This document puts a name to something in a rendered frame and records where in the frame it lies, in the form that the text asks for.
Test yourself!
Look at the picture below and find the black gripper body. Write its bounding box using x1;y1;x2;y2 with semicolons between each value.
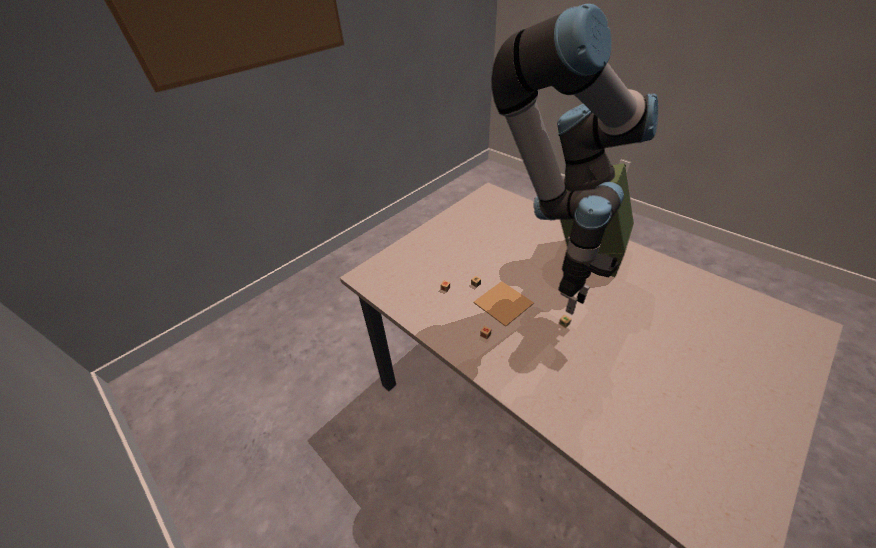
559;236;619;297

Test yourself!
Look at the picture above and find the tan square mat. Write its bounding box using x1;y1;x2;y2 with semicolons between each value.
473;281;534;327

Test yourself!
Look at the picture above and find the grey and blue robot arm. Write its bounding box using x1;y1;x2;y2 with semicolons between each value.
492;4;658;249

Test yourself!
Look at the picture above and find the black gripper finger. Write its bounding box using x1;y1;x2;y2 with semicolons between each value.
561;292;578;315
577;284;590;304

